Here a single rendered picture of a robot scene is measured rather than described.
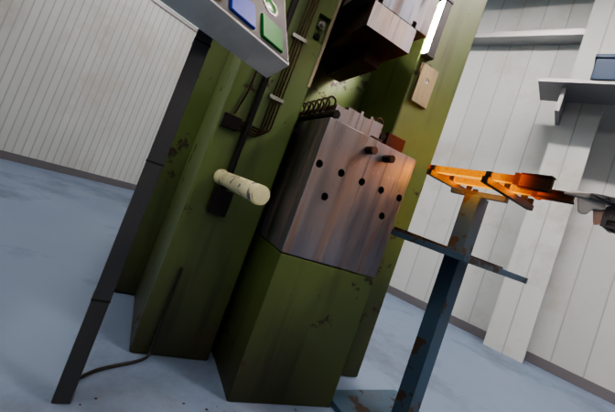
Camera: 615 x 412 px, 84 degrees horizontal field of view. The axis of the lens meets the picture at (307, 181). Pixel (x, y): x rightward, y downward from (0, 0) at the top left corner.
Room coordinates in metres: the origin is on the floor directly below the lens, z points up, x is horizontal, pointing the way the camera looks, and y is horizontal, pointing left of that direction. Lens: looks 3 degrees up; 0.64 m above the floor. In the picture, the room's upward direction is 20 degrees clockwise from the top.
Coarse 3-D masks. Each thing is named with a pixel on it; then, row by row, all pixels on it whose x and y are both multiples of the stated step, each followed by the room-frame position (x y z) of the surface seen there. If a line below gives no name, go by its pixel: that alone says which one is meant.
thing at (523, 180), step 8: (440, 168) 1.20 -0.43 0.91; (448, 168) 1.17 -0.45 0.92; (456, 168) 1.15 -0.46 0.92; (464, 168) 1.12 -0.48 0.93; (464, 176) 1.13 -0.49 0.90; (472, 176) 1.09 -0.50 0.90; (480, 176) 1.07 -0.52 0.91; (496, 176) 1.03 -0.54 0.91; (504, 176) 1.01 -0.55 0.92; (512, 176) 0.99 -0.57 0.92; (520, 176) 0.97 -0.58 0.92; (528, 176) 0.96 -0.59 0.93; (536, 176) 0.94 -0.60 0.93; (544, 176) 0.92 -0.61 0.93; (552, 176) 0.91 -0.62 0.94; (520, 184) 0.98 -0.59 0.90; (528, 184) 0.96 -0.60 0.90; (536, 184) 0.94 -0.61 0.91; (544, 184) 0.92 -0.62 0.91; (552, 184) 0.91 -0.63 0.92
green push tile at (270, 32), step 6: (264, 18) 0.81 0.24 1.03; (264, 24) 0.81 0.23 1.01; (270, 24) 0.83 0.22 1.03; (264, 30) 0.80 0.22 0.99; (270, 30) 0.82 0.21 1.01; (276, 30) 0.85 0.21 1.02; (264, 36) 0.80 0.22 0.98; (270, 36) 0.81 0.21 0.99; (276, 36) 0.84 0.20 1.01; (270, 42) 0.81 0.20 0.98; (276, 42) 0.83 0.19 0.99; (282, 42) 0.85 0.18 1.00; (276, 48) 0.83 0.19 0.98; (282, 48) 0.85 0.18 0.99
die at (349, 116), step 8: (336, 104) 1.12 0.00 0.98; (320, 112) 1.21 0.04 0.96; (344, 112) 1.13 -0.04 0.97; (352, 112) 1.14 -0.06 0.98; (360, 112) 1.16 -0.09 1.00; (344, 120) 1.13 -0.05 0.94; (352, 120) 1.14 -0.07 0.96; (360, 120) 1.16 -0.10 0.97; (368, 120) 1.17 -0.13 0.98; (360, 128) 1.16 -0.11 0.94; (368, 128) 1.17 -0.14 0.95; (376, 128) 1.19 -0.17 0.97; (376, 136) 1.19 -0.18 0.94
